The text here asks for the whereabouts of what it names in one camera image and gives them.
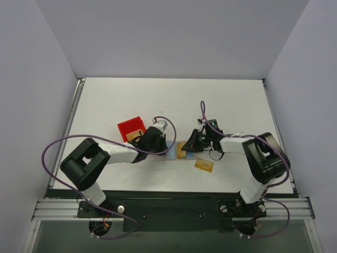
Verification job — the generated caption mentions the gold VIP card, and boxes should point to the gold VIP card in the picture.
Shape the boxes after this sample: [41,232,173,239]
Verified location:
[194,158,214,172]
[176,141,186,159]

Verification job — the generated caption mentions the beige leather card holder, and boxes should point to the beige leather card holder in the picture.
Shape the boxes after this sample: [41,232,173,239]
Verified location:
[164,141,195,161]

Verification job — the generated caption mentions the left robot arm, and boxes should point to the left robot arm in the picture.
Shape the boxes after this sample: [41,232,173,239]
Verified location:
[60,120,167,217]

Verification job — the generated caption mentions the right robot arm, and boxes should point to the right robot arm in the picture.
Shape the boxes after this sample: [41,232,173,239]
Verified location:
[181,119,290,216]

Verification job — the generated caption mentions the gold card in bin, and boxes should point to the gold card in bin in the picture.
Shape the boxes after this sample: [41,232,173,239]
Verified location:
[126,129,144,142]

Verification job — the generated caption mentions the red plastic bin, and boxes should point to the red plastic bin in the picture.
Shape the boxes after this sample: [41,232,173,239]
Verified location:
[117,116,146,142]

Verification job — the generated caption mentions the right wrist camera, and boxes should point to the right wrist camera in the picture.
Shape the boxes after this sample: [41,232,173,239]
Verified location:
[197,116,207,130]

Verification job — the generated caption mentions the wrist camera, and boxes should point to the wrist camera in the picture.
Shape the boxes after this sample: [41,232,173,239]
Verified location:
[197,116,207,130]
[153,120,168,133]

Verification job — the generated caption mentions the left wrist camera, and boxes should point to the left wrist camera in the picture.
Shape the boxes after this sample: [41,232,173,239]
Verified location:
[153,120,168,133]

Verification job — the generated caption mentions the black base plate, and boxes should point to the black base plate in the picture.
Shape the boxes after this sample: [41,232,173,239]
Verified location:
[76,188,266,234]

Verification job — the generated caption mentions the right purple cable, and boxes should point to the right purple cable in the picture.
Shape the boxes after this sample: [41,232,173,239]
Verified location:
[200,100,292,239]

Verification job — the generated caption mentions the purple cable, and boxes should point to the purple cable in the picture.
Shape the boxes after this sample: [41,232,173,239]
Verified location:
[41,115,177,240]
[200,100,292,239]

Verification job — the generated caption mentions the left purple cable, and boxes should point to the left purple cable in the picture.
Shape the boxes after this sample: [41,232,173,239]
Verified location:
[41,115,177,240]

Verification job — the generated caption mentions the aluminium frame rail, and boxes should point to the aluminium frame rail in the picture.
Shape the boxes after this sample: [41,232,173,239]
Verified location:
[32,199,79,221]

